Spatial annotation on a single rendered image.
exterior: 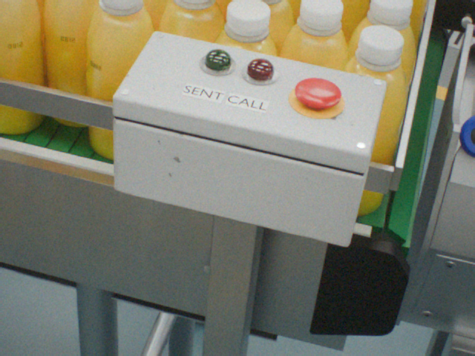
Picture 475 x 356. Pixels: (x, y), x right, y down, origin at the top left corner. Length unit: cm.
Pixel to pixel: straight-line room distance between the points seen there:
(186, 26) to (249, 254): 22
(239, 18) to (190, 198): 17
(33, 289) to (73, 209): 107
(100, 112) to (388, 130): 28
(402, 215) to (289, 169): 26
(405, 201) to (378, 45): 21
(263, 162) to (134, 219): 28
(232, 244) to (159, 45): 19
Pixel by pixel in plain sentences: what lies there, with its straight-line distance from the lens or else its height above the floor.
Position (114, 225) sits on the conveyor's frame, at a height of 84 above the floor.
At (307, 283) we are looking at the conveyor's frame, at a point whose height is 83.
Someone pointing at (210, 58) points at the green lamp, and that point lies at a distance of 74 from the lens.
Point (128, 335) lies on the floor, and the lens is 195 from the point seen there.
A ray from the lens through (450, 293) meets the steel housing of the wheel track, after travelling 111.
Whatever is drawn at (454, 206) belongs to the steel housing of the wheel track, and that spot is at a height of 88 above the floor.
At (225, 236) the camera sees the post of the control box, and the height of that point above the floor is 95.
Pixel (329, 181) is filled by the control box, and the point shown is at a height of 107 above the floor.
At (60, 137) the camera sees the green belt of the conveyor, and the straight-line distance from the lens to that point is 99.
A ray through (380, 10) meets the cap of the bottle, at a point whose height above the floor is 109.
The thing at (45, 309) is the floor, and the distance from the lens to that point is 200.
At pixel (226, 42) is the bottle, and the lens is 85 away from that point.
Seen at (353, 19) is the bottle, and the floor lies 101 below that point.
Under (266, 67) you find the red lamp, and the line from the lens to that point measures 74.
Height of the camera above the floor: 153
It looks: 42 degrees down
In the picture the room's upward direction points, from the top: 6 degrees clockwise
